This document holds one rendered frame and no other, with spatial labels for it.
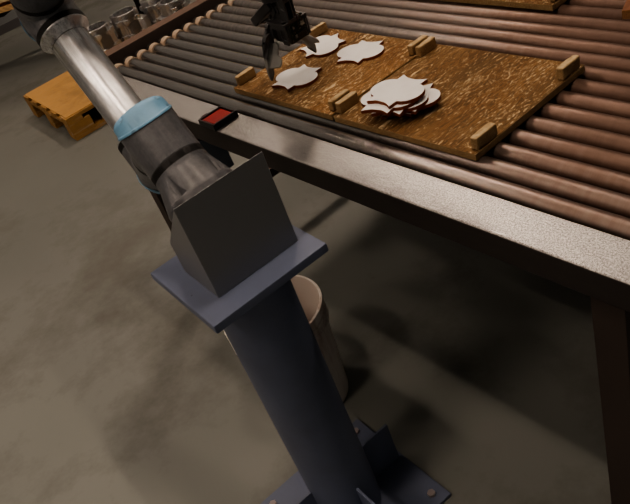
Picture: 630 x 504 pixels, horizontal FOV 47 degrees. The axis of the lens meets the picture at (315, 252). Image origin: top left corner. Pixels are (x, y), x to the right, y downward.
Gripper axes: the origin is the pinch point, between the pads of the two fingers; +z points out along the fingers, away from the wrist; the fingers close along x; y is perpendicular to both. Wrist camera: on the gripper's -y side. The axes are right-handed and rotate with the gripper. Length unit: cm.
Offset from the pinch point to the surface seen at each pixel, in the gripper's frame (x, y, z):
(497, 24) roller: 41, 31, 4
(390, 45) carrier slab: 21.7, 13.0, 3.0
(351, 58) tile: 12.0, 8.7, 2.4
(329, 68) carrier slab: 7.3, 5.0, 3.4
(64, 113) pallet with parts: 13, -290, 97
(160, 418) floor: -70, -32, 99
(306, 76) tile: 1.0, 3.3, 2.7
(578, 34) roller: 41, 54, 3
